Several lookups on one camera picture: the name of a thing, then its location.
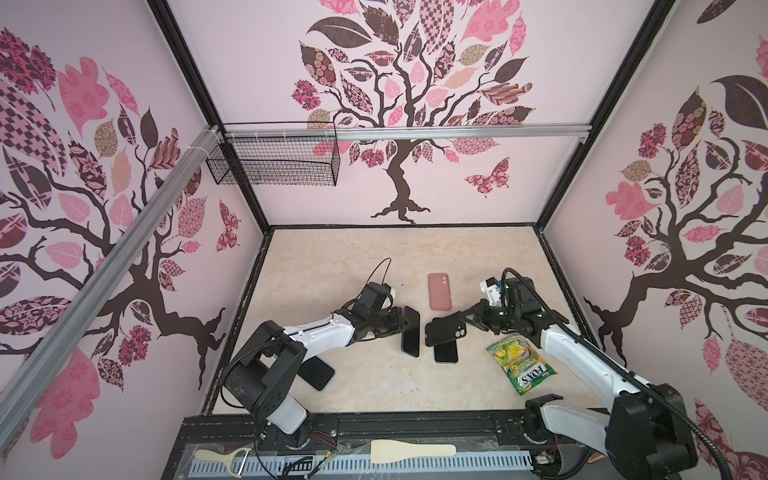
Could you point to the black wire basket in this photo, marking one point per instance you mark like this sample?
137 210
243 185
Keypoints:
286 153

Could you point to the black smartphone on table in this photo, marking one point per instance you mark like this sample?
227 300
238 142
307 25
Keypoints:
316 373

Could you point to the white slotted cable duct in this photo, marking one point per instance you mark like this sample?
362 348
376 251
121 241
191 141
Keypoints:
360 465

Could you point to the black phone case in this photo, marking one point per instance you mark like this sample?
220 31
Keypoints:
446 329

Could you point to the black smartphone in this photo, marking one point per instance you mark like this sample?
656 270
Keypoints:
410 337
316 373

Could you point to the aluminium rail left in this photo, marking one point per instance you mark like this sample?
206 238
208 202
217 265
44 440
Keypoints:
29 383

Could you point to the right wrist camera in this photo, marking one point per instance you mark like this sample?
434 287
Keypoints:
493 290

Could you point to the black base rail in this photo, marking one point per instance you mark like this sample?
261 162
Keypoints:
352 433

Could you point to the aluminium rail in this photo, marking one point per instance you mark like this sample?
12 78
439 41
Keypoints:
416 133
29 383

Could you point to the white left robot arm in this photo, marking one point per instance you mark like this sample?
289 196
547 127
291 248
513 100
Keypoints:
260 375

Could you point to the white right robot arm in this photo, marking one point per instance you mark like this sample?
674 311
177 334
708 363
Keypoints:
642 432

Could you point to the black vertical frame post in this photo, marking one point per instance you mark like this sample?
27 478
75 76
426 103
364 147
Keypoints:
161 10

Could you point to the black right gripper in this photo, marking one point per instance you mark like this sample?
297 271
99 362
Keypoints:
479 317

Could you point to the aluminium rail back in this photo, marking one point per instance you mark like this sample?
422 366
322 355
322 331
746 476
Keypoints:
416 133

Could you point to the purple smartphone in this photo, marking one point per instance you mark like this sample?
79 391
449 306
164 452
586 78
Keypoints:
446 353

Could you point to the beige wooden spatula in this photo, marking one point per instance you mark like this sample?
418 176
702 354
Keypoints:
385 451

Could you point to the green candy bag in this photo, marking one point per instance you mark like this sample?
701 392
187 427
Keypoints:
520 362

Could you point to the pink phone case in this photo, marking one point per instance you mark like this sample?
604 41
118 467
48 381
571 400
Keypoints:
439 292

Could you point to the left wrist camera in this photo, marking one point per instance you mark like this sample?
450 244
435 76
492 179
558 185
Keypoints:
375 297

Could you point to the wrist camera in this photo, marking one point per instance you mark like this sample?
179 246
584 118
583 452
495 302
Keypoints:
493 290
375 297

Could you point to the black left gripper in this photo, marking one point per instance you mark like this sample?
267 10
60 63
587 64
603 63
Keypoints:
398 321

